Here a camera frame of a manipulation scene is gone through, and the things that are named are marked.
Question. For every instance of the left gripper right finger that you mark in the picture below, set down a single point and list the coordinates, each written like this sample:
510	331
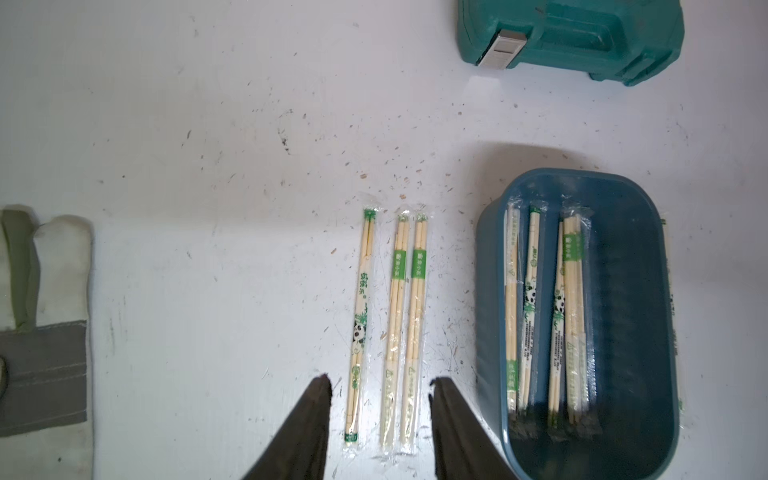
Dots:
462	449

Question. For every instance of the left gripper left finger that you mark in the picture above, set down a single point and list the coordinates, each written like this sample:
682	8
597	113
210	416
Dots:
298	450

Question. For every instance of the chopsticks pair green band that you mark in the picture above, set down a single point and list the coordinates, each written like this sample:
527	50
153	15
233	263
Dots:
361	318

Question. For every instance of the teal plastic storage box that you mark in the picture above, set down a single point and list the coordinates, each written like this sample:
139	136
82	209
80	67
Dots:
637	400

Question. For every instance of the wrapped chopsticks pair box right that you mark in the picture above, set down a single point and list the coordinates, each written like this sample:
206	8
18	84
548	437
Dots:
572	383

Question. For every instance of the wrapped chopsticks pair box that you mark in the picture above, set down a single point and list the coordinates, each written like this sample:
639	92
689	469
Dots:
572	383
512	276

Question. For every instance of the wrapped chopsticks pair box left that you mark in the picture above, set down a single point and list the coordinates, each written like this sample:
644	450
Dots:
512	276

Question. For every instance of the grey work glove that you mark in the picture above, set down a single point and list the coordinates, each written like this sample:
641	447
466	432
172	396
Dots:
46	389

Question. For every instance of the green tool case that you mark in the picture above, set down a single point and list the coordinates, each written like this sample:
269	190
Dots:
628	41

